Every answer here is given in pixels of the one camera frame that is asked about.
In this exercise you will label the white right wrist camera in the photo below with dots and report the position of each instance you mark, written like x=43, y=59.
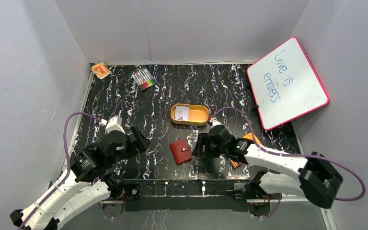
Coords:
x=212, y=122

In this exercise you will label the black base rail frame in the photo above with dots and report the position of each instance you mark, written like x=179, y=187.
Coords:
x=140, y=195

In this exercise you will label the pink framed whiteboard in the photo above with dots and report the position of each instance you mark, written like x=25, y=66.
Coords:
x=285, y=85

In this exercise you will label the small orange card box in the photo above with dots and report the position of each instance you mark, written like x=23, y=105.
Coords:
x=100, y=70

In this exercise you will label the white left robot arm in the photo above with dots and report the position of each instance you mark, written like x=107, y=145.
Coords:
x=88, y=182

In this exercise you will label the pack of coloured markers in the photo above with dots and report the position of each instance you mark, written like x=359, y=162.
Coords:
x=143, y=78

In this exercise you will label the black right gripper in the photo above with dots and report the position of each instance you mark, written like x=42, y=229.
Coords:
x=203, y=138

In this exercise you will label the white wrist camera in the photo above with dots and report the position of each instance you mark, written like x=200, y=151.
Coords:
x=212, y=122
x=113, y=124

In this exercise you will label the orange book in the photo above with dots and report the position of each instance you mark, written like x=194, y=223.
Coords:
x=235, y=164

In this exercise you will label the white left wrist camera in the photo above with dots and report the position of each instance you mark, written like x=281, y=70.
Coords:
x=113, y=124

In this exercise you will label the stack of remaining cards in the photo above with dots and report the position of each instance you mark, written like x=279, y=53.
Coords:
x=181, y=113

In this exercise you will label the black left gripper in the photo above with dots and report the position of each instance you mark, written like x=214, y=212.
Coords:
x=136, y=139

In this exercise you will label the orange oval tray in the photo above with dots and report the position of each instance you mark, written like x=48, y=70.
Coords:
x=198, y=115

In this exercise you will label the red leather card holder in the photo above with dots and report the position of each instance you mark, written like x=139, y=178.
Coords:
x=181, y=151

